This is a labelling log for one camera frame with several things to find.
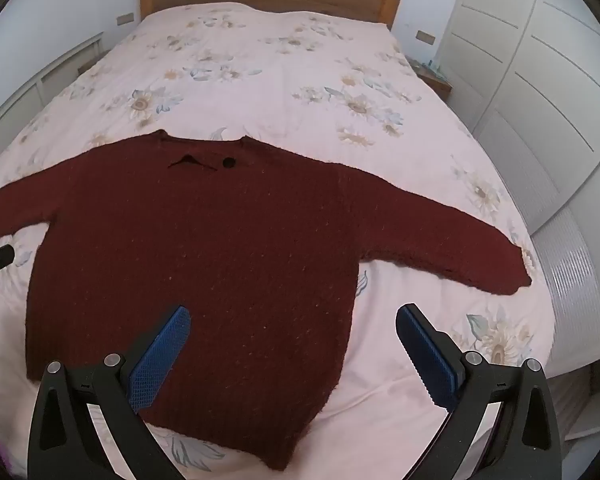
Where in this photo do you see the dark red knit sweater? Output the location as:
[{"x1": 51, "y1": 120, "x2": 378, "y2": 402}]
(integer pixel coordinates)
[{"x1": 0, "y1": 130, "x2": 531, "y2": 470}]

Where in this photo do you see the white low cabinet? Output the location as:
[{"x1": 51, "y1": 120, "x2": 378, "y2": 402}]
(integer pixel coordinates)
[{"x1": 0, "y1": 32, "x2": 104, "y2": 155}]

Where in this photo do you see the wooden nightstand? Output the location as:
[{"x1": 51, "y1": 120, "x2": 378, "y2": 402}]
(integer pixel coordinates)
[{"x1": 406, "y1": 58, "x2": 452, "y2": 102}]

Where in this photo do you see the white wardrobe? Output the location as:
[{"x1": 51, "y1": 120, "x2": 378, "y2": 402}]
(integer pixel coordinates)
[{"x1": 436, "y1": 0, "x2": 600, "y2": 232}]

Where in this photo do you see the pink floral bed cover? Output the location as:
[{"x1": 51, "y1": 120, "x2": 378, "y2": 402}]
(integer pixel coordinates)
[{"x1": 0, "y1": 3, "x2": 555, "y2": 479}]

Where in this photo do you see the wall switch plate left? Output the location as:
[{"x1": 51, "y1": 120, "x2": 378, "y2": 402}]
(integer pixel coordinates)
[{"x1": 116, "y1": 12, "x2": 134, "y2": 26}]

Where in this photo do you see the wall switch plate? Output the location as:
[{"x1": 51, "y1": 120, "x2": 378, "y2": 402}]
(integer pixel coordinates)
[
  {"x1": 116, "y1": 12, "x2": 134, "y2": 26},
  {"x1": 416, "y1": 30, "x2": 436, "y2": 46}
]

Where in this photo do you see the wall switch plate right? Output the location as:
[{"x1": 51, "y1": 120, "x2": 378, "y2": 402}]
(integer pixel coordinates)
[{"x1": 416, "y1": 30, "x2": 436, "y2": 46}]

